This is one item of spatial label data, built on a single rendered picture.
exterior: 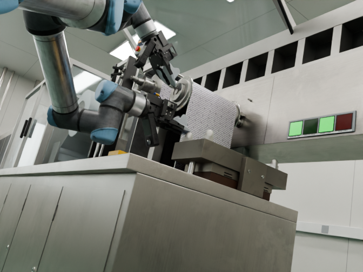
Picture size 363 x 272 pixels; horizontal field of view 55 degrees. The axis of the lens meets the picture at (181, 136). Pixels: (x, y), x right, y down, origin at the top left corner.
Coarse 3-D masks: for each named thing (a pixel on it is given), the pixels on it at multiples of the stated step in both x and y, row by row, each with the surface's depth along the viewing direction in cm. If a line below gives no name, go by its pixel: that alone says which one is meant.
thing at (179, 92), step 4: (176, 84) 135; (180, 84) 132; (176, 88) 134; (180, 88) 131; (184, 88) 131; (172, 92) 135; (176, 92) 132; (180, 92) 130; (172, 96) 134; (176, 96) 131; (180, 96) 130; (172, 100) 133; (176, 100) 132
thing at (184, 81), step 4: (180, 80) 136; (184, 80) 133; (184, 84) 132; (188, 84) 130; (188, 88) 129; (184, 92) 130; (188, 92) 129; (184, 96) 129; (180, 100) 130; (184, 100) 130; (180, 104) 130; (184, 108) 133; (236, 116) 142
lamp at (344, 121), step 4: (340, 116) 112; (344, 116) 111; (348, 116) 110; (340, 120) 111; (344, 120) 110; (348, 120) 109; (336, 124) 112; (340, 124) 111; (344, 124) 110; (348, 124) 109; (336, 128) 112; (340, 128) 110; (344, 128) 109; (348, 128) 108
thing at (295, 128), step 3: (291, 123) 127; (294, 123) 126; (297, 123) 125; (300, 123) 124; (291, 126) 127; (294, 126) 126; (297, 126) 125; (300, 126) 123; (291, 129) 126; (294, 129) 125; (297, 129) 124; (300, 129) 123; (291, 132) 126; (294, 132) 125; (297, 132) 124; (300, 132) 123
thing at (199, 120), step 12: (192, 108) 129; (204, 108) 132; (192, 120) 128; (204, 120) 131; (216, 120) 135; (228, 120) 139; (192, 132) 128; (204, 132) 131; (216, 132) 134; (228, 132) 138; (228, 144) 138
